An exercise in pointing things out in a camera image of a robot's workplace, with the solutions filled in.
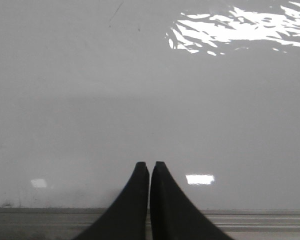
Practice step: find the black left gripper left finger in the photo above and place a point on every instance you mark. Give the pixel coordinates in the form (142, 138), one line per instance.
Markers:
(125, 219)

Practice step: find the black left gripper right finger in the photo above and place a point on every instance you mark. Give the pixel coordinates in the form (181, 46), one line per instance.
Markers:
(173, 216)

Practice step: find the grey aluminium whiteboard tray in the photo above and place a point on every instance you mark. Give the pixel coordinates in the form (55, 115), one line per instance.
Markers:
(66, 223)

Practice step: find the white whiteboard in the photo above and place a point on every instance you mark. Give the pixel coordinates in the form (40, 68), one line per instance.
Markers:
(90, 87)

